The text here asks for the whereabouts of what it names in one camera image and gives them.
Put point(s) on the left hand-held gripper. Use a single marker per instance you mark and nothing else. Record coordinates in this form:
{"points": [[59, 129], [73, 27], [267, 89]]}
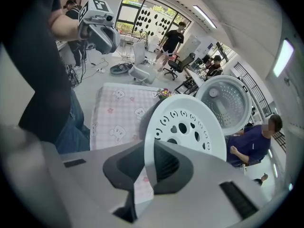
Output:
{"points": [[92, 11]]}

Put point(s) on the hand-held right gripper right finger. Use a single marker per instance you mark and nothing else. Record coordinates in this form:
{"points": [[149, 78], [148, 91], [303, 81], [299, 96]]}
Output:
{"points": [[202, 198]]}

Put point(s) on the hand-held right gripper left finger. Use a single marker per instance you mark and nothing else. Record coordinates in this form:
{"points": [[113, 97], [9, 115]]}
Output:
{"points": [[95, 186]]}

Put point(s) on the white perforated steamer tray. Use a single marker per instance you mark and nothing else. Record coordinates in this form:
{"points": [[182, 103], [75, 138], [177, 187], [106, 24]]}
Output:
{"points": [[190, 108]]}

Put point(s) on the person's left forearm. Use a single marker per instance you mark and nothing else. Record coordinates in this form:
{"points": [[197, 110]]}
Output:
{"points": [[64, 26]]}

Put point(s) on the white power strip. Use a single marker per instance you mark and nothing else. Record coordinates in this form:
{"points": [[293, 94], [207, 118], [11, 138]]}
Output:
{"points": [[101, 69]]}

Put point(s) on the black framed window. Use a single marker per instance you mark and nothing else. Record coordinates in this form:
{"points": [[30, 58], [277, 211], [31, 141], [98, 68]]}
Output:
{"points": [[128, 11]]}

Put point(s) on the person's blue jeans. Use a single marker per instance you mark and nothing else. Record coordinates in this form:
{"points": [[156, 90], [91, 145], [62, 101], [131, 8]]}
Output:
{"points": [[73, 127]]}

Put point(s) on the pink checked tablecloth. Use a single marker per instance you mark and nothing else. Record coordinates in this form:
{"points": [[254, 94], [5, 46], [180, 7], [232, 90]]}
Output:
{"points": [[118, 108]]}

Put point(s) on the person's black shirt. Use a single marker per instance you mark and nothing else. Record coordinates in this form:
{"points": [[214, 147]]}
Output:
{"points": [[42, 79]]}

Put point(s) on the black mesh office chair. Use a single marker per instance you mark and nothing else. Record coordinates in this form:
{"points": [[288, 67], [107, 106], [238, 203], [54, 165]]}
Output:
{"points": [[180, 64]]}

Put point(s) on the potted purple flowers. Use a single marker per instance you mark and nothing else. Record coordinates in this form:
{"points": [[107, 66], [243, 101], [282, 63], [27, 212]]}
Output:
{"points": [[164, 92]]}

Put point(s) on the white locker cabinet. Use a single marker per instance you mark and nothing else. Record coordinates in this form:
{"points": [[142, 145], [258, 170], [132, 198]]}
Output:
{"points": [[192, 44]]}

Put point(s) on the dark blue rice cooker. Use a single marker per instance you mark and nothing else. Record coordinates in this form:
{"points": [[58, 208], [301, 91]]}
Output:
{"points": [[225, 103]]}

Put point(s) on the white desk black legs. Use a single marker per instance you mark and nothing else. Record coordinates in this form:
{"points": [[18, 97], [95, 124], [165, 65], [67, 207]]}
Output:
{"points": [[196, 76]]}

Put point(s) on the ceiling strip light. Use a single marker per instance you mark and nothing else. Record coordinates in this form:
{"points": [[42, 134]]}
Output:
{"points": [[204, 16]]}

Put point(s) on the black metal railing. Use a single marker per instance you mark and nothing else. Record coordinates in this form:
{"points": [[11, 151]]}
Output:
{"points": [[254, 89]]}

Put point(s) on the ceiling light panel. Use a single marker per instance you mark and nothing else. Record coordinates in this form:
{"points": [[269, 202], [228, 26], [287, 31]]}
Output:
{"points": [[282, 58]]}

